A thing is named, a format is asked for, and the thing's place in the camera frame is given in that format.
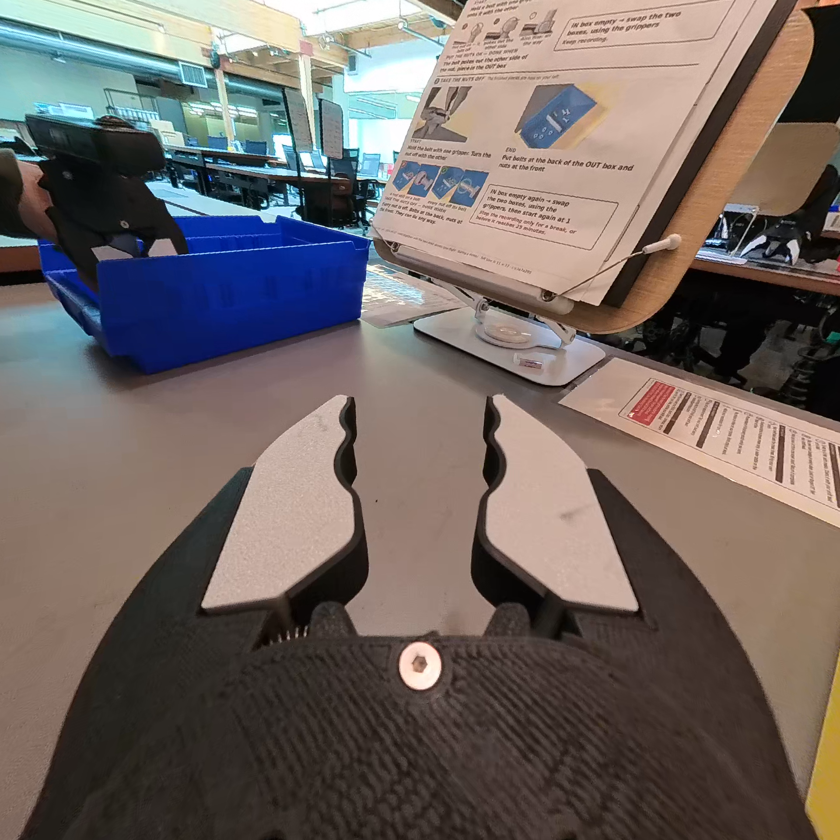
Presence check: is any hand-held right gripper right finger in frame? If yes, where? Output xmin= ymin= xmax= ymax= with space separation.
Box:
xmin=471 ymin=392 xmax=640 ymax=616

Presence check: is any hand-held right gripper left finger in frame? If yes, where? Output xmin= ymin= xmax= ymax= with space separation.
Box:
xmin=199 ymin=394 xmax=370 ymax=616

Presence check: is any blue storage bin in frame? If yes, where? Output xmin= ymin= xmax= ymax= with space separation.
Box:
xmin=38 ymin=215 xmax=373 ymax=375

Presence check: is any large yellow storage bin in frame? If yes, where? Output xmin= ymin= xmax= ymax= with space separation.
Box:
xmin=806 ymin=669 xmax=840 ymax=840

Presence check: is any grey desk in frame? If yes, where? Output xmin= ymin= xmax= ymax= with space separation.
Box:
xmin=0 ymin=282 xmax=840 ymax=840

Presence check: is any person's left hand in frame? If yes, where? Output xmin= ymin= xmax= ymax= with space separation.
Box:
xmin=16 ymin=161 xmax=61 ymax=240

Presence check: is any wood-edged grey table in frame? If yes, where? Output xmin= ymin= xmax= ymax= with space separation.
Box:
xmin=689 ymin=256 xmax=840 ymax=296
xmin=0 ymin=180 xmax=270 ymax=271

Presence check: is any row of wooden office desks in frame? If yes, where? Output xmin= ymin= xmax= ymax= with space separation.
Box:
xmin=164 ymin=141 xmax=395 ymax=231

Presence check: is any standing notice board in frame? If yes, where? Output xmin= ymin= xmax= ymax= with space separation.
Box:
xmin=283 ymin=88 xmax=316 ymax=155
xmin=319 ymin=98 xmax=347 ymax=160

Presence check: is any red label laminated sheet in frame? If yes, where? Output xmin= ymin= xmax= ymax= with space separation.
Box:
xmin=561 ymin=357 xmax=840 ymax=511

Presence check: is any clear laminated sheet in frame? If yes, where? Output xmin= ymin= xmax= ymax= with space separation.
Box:
xmin=361 ymin=262 xmax=463 ymax=329

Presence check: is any black grey gripper device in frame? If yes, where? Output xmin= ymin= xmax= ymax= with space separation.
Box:
xmin=740 ymin=217 xmax=823 ymax=265

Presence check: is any wooden document stand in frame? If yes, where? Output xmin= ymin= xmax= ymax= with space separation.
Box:
xmin=369 ymin=7 xmax=816 ymax=389

